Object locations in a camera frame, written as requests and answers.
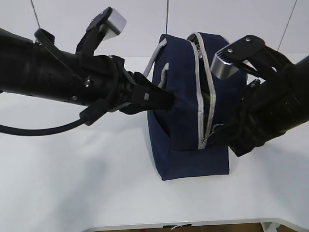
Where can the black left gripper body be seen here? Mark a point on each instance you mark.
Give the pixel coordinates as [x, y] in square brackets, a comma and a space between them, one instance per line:
[103, 85]

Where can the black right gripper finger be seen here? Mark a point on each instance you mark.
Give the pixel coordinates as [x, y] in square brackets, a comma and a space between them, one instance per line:
[224, 135]

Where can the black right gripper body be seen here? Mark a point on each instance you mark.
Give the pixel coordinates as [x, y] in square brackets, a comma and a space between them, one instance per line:
[265, 113]

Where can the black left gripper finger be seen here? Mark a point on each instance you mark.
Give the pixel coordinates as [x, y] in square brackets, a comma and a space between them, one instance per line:
[147, 96]

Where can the navy blue lunch bag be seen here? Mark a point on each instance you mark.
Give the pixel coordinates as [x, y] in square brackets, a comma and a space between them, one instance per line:
[184, 138]

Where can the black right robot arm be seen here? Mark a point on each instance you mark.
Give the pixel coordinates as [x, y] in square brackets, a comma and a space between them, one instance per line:
[295, 78]

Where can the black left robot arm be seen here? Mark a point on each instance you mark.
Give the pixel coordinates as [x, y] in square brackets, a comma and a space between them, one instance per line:
[27, 68]

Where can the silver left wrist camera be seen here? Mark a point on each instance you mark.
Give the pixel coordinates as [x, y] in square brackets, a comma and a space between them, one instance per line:
[106, 25]

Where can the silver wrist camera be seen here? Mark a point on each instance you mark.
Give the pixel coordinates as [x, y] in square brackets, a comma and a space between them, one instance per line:
[251, 55]
[106, 25]

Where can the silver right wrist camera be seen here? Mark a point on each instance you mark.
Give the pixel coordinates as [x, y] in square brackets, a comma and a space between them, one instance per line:
[251, 55]

